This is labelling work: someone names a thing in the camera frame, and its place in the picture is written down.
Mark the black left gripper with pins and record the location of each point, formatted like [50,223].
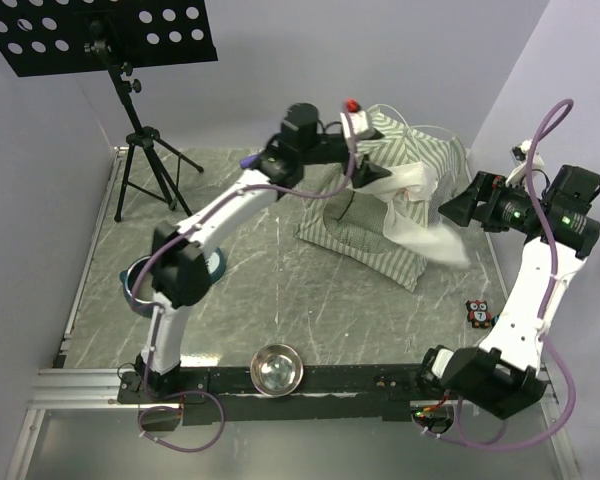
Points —
[368,172]

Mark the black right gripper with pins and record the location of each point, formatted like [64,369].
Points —
[486,188]

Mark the grey checked cushion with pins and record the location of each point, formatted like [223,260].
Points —
[357,220]

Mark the stainless steel bowl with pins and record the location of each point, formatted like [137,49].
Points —
[276,370]

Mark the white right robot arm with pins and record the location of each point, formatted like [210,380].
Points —
[500,374]

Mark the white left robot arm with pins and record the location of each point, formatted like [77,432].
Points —
[298,143]

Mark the teal double pet feeder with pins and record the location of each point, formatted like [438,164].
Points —
[184,277]

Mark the red owl number tag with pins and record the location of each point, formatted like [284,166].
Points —
[478,315]

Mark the purple plastic microphone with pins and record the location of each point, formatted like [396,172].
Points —
[249,162]

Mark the black perforated music stand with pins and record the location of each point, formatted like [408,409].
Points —
[45,38]

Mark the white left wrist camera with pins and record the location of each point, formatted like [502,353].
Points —
[357,122]

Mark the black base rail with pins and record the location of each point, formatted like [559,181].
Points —
[386,391]

